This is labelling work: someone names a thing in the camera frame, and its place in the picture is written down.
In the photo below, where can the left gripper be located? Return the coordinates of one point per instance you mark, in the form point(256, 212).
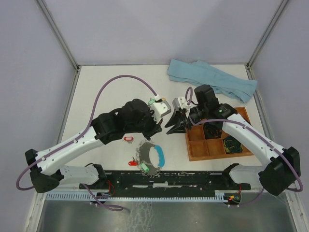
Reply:
point(155, 128)

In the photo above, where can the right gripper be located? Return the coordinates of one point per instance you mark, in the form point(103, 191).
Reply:
point(184, 123)

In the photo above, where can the large keyring holder blue handle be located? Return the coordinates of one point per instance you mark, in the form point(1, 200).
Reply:
point(152, 155)

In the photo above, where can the red tag key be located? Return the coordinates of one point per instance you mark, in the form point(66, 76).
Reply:
point(133, 162)
point(128, 139)

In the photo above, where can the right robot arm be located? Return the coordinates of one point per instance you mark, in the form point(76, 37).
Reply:
point(280, 167)

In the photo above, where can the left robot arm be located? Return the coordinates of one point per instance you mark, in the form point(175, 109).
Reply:
point(49, 169)

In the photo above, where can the green yellow tag key bunch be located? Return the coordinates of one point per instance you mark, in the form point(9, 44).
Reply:
point(151, 101)

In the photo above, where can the wooden compartment tray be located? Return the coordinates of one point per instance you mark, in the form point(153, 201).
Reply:
point(200, 148)

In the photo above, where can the rolled orange-dotted tie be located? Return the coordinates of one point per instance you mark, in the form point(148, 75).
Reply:
point(211, 131)

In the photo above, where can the light blue cloth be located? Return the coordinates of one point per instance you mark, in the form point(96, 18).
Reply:
point(201, 73)

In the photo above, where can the rolled blue-yellow tie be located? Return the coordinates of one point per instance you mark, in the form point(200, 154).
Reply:
point(232, 145)

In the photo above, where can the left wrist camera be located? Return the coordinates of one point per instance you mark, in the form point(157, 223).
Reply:
point(160, 107)

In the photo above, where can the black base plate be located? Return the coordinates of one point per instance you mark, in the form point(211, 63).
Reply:
point(166, 184)

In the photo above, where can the grey cable duct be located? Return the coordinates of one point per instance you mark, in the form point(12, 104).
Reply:
point(86, 196)

